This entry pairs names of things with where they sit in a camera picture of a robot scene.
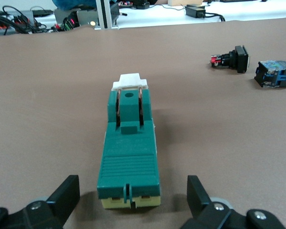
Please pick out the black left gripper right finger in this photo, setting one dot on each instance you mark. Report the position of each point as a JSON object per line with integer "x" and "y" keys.
{"x": 197, "y": 200}

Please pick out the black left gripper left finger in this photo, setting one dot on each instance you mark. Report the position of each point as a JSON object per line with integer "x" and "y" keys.
{"x": 62, "y": 198}

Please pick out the black square pushbutton red terminal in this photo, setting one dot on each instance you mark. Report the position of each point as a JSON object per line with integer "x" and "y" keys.
{"x": 239, "y": 59}

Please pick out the green mushroom button blue block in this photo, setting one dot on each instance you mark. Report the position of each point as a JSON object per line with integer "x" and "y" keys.
{"x": 274, "y": 74}

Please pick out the grey electronics box red display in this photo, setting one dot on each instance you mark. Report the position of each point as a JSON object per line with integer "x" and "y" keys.
{"x": 82, "y": 17}

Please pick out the black power adapter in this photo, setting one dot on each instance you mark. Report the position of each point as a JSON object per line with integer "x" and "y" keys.
{"x": 195, "y": 10}

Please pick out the black box with antenna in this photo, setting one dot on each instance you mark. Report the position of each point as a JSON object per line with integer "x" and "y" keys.
{"x": 115, "y": 14}

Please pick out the blue fabric object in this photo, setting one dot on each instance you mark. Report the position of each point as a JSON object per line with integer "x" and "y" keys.
{"x": 71, "y": 4}

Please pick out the aluminium profile post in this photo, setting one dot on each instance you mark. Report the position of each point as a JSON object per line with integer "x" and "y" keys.
{"x": 105, "y": 14}

